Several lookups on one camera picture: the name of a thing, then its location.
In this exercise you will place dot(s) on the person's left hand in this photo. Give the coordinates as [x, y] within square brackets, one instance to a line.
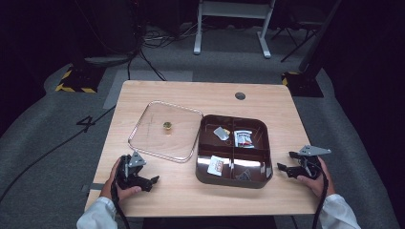
[110, 186]

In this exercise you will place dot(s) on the white red blue snack packet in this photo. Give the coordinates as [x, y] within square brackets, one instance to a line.
[244, 139]

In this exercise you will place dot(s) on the silver snack packet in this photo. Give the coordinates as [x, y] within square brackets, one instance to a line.
[220, 133]

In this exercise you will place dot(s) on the grey tape strip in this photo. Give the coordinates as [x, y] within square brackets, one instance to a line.
[95, 187]

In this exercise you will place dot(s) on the white orange snack packet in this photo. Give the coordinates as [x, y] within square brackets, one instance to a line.
[215, 165]

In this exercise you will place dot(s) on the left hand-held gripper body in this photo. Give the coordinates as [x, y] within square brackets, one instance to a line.
[125, 173]

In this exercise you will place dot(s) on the person's right hand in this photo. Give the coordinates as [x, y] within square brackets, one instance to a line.
[320, 184]

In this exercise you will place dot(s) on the round grey stand base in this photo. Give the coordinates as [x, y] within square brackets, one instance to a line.
[108, 59]

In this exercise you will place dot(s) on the transparent square lid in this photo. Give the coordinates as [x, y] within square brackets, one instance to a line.
[153, 140]

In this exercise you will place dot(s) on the small yellow packet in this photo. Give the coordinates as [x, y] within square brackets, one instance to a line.
[227, 131]

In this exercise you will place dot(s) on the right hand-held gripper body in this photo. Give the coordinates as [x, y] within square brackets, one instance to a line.
[309, 162]

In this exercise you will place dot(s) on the white metal stand frame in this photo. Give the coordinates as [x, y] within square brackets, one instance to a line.
[234, 9]

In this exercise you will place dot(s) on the dark brown compartment box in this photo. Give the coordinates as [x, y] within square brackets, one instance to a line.
[232, 183]

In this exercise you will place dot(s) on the black yellow striped base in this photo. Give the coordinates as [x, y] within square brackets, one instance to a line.
[81, 79]
[302, 84]

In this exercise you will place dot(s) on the black tripod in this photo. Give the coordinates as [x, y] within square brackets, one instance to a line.
[296, 41]

